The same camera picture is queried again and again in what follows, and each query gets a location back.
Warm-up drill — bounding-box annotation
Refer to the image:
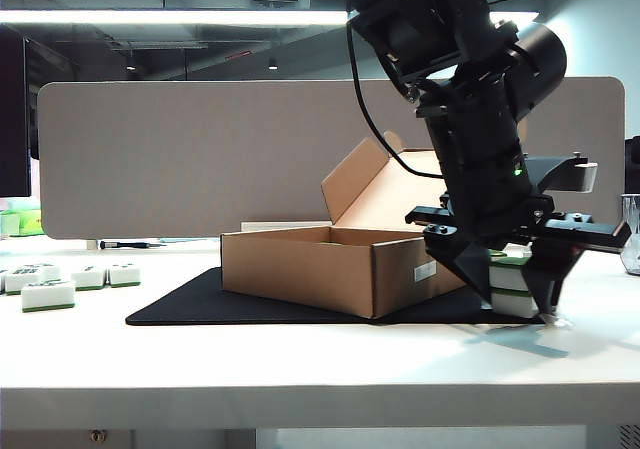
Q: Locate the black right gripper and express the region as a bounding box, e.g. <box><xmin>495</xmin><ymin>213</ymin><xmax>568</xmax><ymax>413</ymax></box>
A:
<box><xmin>404</xmin><ymin>76</ymin><xmax>632</xmax><ymax>320</ymax></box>

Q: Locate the brown cardboard paper box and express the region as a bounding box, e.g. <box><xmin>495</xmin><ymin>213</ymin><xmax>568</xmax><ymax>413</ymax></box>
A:
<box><xmin>220</xmin><ymin>129</ymin><xmax>529</xmax><ymax>320</ymax></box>

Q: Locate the clear drinking glass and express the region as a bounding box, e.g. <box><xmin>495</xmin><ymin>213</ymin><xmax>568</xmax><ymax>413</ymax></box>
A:
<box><xmin>619</xmin><ymin>193</ymin><xmax>640</xmax><ymax>276</ymax></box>

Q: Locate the black background object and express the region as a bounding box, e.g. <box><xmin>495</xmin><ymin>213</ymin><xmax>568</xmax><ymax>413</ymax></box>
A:
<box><xmin>624</xmin><ymin>135</ymin><xmax>640</xmax><ymax>196</ymax></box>

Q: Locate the grey vent grille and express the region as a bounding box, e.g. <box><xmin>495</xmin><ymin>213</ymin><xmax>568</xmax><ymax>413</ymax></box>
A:
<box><xmin>618</xmin><ymin>422</ymin><xmax>640</xmax><ymax>449</ymax></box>

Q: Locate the black rectangular mat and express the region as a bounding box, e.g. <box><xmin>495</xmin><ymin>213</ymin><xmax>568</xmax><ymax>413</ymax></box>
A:
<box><xmin>124</xmin><ymin>266</ymin><xmax>547</xmax><ymax>327</ymax></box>

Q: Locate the grey felt desk divider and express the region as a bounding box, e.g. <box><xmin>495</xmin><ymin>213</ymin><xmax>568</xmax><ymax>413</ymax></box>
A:
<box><xmin>37</xmin><ymin>76</ymin><xmax>628</xmax><ymax>242</ymax></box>

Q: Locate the black screwdriver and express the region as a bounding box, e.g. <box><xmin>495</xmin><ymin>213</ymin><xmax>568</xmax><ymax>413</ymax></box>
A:
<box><xmin>99</xmin><ymin>239</ymin><xmax>167</xmax><ymax>250</ymax></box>

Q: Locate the bright green packet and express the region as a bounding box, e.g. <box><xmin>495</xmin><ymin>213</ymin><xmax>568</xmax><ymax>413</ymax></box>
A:
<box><xmin>18</xmin><ymin>209</ymin><xmax>44</xmax><ymax>237</ymax></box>

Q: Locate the green white carton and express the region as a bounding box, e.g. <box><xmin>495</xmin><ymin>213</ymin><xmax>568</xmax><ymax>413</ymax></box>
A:
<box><xmin>0</xmin><ymin>210</ymin><xmax>22</xmax><ymax>239</ymax></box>

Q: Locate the dark computer monitor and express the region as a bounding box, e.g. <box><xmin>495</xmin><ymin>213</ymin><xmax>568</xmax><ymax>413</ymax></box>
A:
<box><xmin>0</xmin><ymin>24</ymin><xmax>33</xmax><ymax>198</ymax></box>

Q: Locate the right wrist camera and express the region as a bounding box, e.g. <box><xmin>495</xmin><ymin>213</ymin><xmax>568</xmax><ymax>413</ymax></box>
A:
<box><xmin>524</xmin><ymin>151</ymin><xmax>599</xmax><ymax>196</ymax></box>

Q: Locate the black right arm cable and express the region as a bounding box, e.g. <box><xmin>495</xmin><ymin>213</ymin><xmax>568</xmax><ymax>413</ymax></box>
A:
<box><xmin>345</xmin><ymin>16</ymin><xmax>446</xmax><ymax>180</ymax></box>

